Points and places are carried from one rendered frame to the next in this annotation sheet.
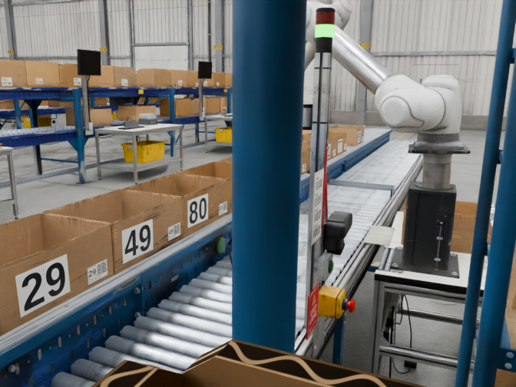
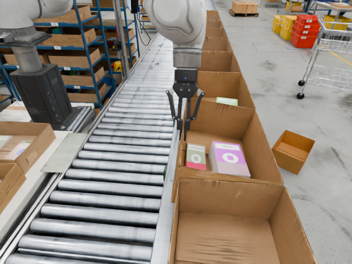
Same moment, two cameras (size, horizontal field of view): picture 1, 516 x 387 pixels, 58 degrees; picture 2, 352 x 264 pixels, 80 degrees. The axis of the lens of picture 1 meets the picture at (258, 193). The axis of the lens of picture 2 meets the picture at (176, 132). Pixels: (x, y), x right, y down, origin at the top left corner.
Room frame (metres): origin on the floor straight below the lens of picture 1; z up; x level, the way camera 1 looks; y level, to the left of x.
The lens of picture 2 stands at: (3.15, -0.30, 1.50)
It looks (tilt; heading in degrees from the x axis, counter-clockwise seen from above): 38 degrees down; 162
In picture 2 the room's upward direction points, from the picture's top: straight up
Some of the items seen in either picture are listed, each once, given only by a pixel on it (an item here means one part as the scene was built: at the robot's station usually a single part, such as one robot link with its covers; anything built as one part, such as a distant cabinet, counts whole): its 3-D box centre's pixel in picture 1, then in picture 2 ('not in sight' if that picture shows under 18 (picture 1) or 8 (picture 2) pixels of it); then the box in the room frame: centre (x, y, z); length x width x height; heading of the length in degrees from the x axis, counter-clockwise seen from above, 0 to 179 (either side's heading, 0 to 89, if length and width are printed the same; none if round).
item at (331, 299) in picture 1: (336, 297); (117, 67); (1.31, -0.24, 0.84); 0.15 x 0.09 x 0.07; 157
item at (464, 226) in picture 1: (446, 231); (2, 145); (2.12, -0.90, 0.80); 0.38 x 0.28 x 0.10; 67
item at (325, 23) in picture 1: (325, 25); not in sight; (1.30, -0.17, 1.62); 0.05 x 0.05 x 0.06
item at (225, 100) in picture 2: not in sight; (225, 111); (2.34, 0.23, 0.92); 0.16 x 0.11 x 0.07; 148
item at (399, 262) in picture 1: (428, 224); (45, 95); (1.84, -0.70, 0.91); 0.26 x 0.26 x 0.33; 69
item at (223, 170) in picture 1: (221, 185); (216, 101); (2.31, 0.19, 0.96); 0.39 x 0.29 x 0.17; 157
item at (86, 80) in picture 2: not in sight; (81, 74); (0.70, -0.62, 0.59); 0.40 x 0.30 x 0.10; 65
